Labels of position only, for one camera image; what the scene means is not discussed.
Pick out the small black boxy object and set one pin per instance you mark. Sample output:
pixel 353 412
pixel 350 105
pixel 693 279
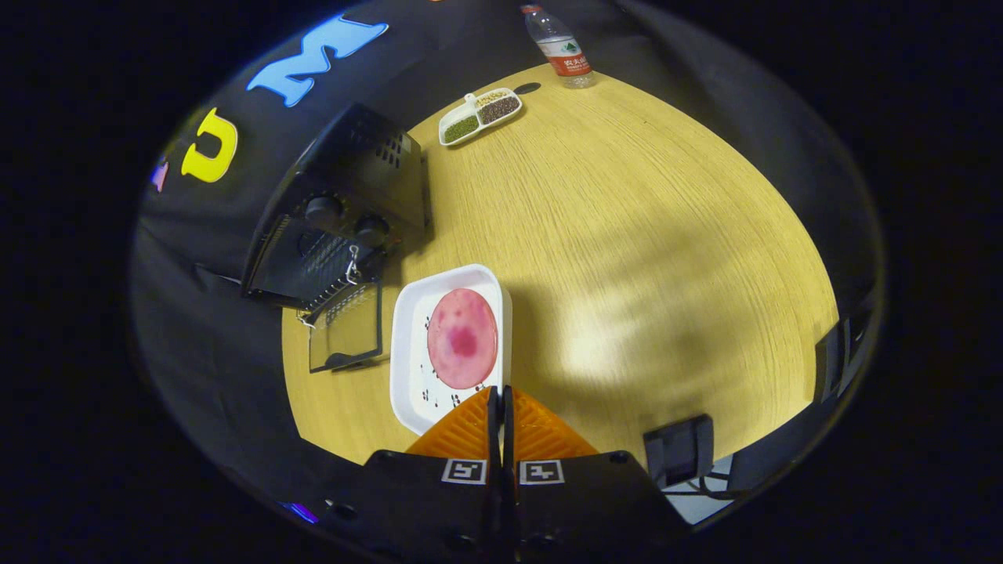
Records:
pixel 678 450

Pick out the white divided bean dish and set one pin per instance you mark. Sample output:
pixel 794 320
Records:
pixel 478 117

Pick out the pink round ham slice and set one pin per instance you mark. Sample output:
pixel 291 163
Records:
pixel 462 337

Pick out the white square plate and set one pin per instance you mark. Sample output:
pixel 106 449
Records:
pixel 411 376

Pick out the black toaster oven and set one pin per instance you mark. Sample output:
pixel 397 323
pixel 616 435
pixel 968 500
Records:
pixel 368 172

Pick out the clear bottle with red label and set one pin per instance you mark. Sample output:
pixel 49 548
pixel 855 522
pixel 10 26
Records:
pixel 568 59

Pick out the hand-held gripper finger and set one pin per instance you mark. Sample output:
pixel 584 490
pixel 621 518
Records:
pixel 508 427
pixel 494 427

